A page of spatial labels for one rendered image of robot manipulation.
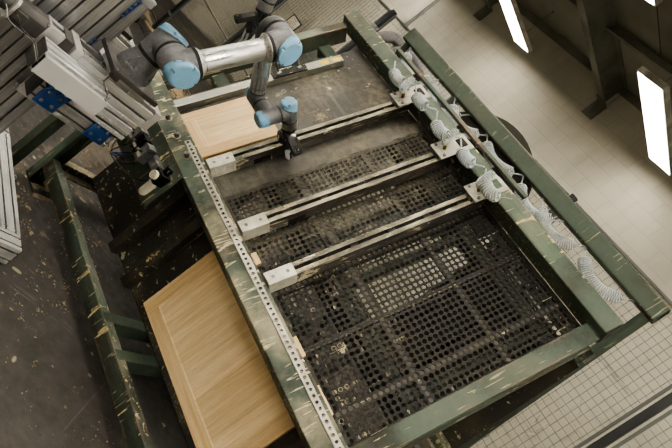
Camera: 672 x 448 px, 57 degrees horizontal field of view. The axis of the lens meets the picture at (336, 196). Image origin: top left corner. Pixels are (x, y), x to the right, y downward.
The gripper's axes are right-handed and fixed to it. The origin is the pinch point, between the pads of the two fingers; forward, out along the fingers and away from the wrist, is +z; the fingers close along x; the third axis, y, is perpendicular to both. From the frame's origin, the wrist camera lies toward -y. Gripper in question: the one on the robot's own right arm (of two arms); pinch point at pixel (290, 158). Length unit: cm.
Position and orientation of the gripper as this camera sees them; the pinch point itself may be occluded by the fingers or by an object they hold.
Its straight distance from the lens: 293.5
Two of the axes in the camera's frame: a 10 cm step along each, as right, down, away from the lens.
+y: -4.6, -7.2, 5.3
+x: -8.9, 3.2, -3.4
